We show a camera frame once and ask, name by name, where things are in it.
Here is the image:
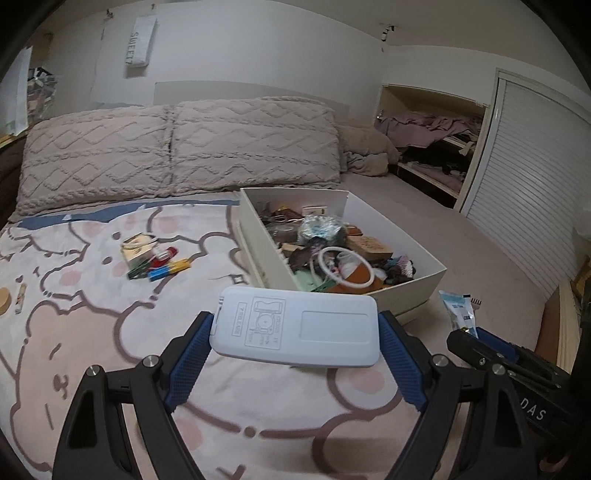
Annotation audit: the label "grey crumpled cloth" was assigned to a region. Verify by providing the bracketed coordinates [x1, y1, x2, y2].
[344, 150, 389, 177]

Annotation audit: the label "beige textured pillow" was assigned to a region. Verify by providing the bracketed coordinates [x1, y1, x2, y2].
[16, 105, 175, 217]
[168, 96, 343, 192]

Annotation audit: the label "carved wooden box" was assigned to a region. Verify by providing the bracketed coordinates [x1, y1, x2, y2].
[346, 235, 394, 265]

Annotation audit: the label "beige bed sheet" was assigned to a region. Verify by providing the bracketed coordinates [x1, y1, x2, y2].
[332, 174, 555, 354]

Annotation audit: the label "pile of pink clothes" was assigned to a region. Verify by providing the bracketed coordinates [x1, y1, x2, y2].
[379, 111, 483, 149]

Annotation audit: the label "white hanging wall sign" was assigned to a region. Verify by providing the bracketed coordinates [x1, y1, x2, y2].
[124, 16, 158, 68]

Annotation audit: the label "blue and yellow stick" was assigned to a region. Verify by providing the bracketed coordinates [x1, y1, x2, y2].
[148, 259, 192, 281]

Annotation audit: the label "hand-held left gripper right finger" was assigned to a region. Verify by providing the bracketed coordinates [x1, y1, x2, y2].
[378, 310, 541, 480]

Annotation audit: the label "white louvered door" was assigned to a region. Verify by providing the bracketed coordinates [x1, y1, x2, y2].
[457, 69, 591, 301]

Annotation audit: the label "small yellow box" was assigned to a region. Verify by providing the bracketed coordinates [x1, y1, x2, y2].
[121, 233, 158, 269]

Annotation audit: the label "metal scissors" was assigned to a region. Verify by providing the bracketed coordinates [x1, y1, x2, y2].
[261, 208, 302, 232]

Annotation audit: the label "purple crochet piece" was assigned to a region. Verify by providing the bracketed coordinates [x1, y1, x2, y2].
[286, 237, 325, 271]

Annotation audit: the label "beige plush cushion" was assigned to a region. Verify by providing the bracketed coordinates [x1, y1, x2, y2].
[335, 117, 400, 178]

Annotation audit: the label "blue brown crochet piece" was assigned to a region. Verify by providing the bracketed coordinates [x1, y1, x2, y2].
[382, 256, 417, 285]

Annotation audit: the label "white plastic case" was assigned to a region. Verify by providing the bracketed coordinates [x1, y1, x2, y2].
[209, 286, 382, 370]

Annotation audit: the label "blue and white packet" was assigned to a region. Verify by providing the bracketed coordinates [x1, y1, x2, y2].
[438, 290, 477, 334]

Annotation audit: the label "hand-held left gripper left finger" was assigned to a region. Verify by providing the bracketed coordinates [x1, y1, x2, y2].
[52, 310, 218, 480]

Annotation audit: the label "brown leather piece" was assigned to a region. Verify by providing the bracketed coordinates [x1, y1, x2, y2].
[329, 264, 385, 294]

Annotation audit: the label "white storage box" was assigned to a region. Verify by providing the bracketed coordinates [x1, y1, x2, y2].
[238, 187, 448, 326]

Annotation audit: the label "white ring with cable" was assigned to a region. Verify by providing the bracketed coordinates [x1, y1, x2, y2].
[308, 246, 377, 293]

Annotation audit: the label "light wooden board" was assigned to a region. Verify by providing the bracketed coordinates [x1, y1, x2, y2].
[536, 281, 583, 374]

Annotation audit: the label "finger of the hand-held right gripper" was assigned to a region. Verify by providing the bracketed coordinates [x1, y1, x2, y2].
[475, 327, 561, 387]
[446, 330, 509, 370]

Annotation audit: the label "open closet shelf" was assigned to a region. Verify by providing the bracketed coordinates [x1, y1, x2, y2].
[376, 83, 490, 209]

